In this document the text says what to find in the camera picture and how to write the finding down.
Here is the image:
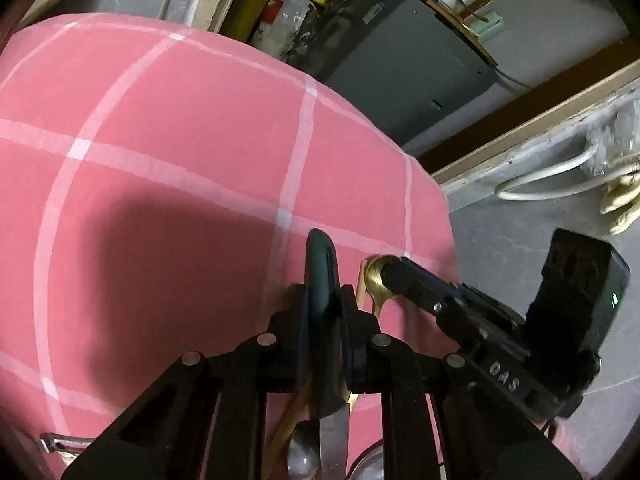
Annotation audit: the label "gold spoon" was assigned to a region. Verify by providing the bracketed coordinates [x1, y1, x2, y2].
[363, 255, 399, 318]

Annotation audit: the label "white rubber gloves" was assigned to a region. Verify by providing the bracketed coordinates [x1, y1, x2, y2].
[600, 157, 640, 236]

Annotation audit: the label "dark grey cabinet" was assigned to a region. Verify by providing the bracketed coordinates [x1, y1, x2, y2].
[292, 0, 497, 145]

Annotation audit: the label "pink checked tablecloth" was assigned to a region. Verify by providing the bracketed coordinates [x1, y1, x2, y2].
[0, 12, 582, 480]

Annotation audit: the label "steel peeler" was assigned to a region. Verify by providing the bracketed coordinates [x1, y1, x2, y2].
[39, 432, 93, 455]

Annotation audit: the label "white hose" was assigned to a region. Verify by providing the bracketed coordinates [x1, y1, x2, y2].
[494, 142, 616, 203]

